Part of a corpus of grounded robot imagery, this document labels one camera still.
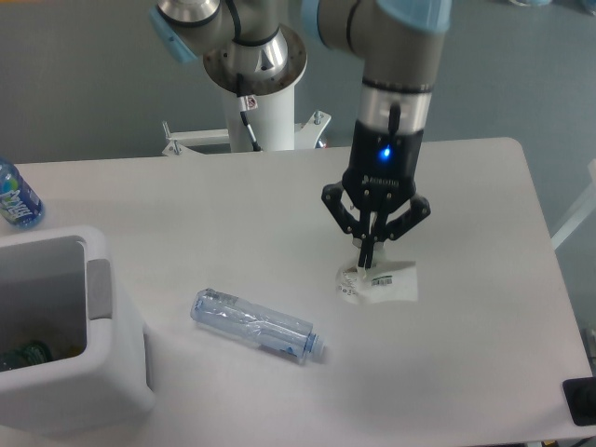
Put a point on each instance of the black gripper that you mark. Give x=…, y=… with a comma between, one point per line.
x=379, y=179

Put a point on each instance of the white paper wrapper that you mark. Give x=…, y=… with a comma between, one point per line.
x=386, y=281

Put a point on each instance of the crushed clear plastic bottle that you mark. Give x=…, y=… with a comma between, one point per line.
x=257, y=324

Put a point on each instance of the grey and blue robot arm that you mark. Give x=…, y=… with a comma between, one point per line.
x=250, y=53

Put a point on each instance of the white plastic trash can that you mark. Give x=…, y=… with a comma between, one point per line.
x=59, y=287

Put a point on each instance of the green bottle inside trash can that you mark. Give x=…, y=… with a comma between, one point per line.
x=32, y=353

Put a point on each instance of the black device at table corner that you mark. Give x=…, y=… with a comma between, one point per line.
x=580, y=397

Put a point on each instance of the blue labelled drink bottle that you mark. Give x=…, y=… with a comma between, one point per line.
x=20, y=205

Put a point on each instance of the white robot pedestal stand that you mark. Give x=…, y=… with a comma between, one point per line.
x=266, y=120

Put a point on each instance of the white frame at right edge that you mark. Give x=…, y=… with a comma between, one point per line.
x=577, y=213

